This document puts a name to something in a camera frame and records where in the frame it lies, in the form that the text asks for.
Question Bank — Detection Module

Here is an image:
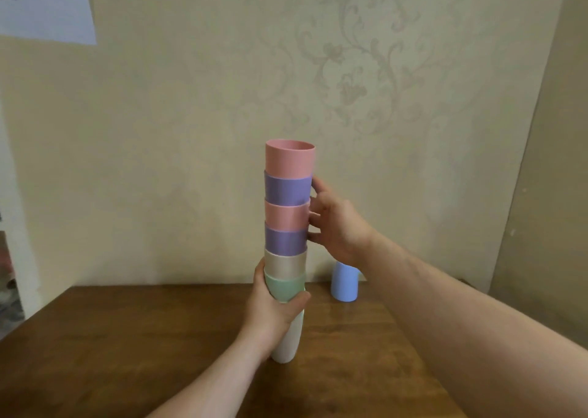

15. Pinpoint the person's left hand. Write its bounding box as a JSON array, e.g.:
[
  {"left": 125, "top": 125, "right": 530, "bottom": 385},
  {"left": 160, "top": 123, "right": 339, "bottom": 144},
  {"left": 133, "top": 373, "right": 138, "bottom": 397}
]
[{"left": 239, "top": 257, "right": 311, "bottom": 359}]

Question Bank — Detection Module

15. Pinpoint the person's right hand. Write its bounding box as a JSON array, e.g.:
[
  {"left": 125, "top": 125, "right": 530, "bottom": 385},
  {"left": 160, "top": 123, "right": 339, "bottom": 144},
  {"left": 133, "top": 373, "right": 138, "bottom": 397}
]
[{"left": 307, "top": 176, "right": 378, "bottom": 267}]

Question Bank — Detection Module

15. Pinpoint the green plastic cup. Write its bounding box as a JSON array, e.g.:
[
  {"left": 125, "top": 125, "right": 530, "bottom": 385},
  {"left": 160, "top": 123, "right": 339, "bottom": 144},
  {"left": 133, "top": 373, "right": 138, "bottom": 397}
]
[{"left": 264, "top": 268, "right": 307, "bottom": 303}]

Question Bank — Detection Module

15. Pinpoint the purple plastic cup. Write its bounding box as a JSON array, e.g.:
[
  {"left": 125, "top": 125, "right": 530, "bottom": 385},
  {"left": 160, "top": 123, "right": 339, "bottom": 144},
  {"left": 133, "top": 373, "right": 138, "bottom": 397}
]
[
  {"left": 264, "top": 221, "right": 309, "bottom": 257},
  {"left": 264, "top": 170, "right": 313, "bottom": 206}
]

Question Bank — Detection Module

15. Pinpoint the pink plastic cup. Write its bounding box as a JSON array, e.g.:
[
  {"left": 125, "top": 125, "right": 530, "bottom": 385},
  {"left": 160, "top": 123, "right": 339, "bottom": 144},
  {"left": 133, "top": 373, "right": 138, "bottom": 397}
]
[{"left": 264, "top": 199, "right": 311, "bottom": 232}]

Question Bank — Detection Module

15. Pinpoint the white plastic cup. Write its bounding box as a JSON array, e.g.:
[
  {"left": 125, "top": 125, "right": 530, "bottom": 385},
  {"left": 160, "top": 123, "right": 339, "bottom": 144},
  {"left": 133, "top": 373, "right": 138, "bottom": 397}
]
[{"left": 270, "top": 309, "right": 305, "bottom": 364}]

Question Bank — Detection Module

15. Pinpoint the stack of pastel cups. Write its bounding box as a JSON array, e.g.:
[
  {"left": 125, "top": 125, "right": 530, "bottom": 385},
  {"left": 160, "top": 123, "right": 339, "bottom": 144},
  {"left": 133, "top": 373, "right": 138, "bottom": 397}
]
[{"left": 264, "top": 139, "right": 317, "bottom": 364}]

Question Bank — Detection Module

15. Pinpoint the person's left forearm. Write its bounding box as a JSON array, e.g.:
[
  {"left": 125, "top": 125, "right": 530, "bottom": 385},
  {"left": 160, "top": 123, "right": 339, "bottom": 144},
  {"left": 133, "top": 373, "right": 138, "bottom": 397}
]
[{"left": 146, "top": 330, "right": 273, "bottom": 418}]

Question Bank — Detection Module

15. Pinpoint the person's right forearm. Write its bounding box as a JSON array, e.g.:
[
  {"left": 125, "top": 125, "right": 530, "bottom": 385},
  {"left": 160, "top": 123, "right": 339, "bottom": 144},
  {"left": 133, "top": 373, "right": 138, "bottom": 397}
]
[{"left": 354, "top": 231, "right": 588, "bottom": 418}]

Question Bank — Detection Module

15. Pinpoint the blue plastic cup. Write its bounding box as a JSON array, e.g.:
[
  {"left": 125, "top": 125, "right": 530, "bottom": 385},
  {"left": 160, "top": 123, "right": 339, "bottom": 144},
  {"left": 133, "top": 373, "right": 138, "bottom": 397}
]
[{"left": 331, "top": 261, "right": 361, "bottom": 302}]

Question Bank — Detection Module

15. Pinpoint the white door frame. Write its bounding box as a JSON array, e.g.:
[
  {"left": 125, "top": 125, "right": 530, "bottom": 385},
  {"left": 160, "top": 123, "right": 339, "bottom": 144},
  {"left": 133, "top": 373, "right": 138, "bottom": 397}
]
[{"left": 0, "top": 105, "right": 43, "bottom": 319}]

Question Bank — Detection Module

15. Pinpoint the white paper wall poster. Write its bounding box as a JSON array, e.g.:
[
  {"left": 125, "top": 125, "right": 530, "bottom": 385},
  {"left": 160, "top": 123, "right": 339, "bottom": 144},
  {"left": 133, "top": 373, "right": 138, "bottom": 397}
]
[{"left": 0, "top": 0, "right": 98, "bottom": 46}]

